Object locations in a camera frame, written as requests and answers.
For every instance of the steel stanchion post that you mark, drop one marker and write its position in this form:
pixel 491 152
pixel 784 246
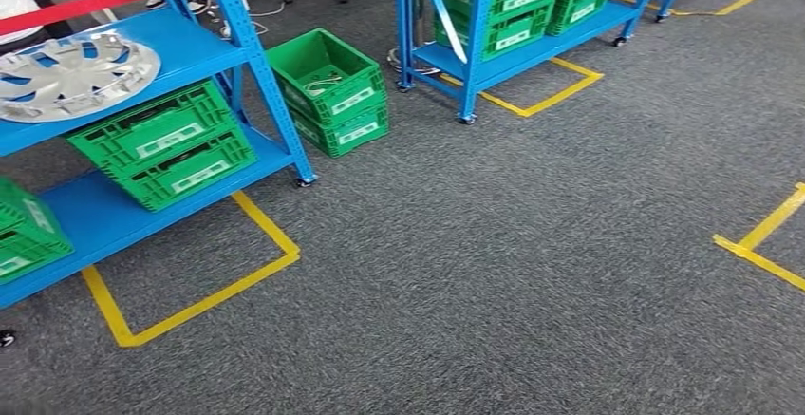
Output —
pixel 412 65

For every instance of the silver wheel hubcap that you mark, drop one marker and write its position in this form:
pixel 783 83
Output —
pixel 72 75

